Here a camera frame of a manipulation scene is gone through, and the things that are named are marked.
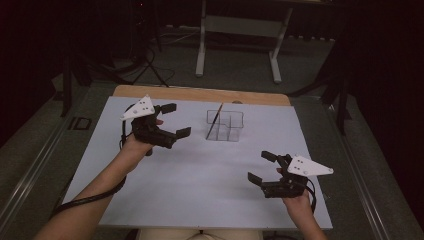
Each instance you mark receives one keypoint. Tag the black metal stand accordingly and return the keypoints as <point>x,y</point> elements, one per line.
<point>340,93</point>
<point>66,83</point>

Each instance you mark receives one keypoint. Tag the black tripod stand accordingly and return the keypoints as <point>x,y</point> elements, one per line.
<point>153,66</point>

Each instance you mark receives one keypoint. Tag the person's left hand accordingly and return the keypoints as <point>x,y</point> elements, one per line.
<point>135,145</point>

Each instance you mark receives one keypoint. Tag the clear acrylic organizer box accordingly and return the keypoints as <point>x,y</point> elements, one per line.
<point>230,128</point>

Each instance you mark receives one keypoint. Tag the white table cover sheet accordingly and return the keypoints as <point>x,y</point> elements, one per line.
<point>206,186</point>

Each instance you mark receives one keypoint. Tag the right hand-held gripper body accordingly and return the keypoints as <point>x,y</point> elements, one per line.
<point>290,183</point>

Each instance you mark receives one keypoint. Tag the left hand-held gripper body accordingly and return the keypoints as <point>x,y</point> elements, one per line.
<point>148,131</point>

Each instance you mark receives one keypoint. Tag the white-framed desk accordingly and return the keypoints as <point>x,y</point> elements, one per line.
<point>246,25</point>

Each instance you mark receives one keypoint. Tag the person's right hand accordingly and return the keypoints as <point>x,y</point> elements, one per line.
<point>298,206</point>

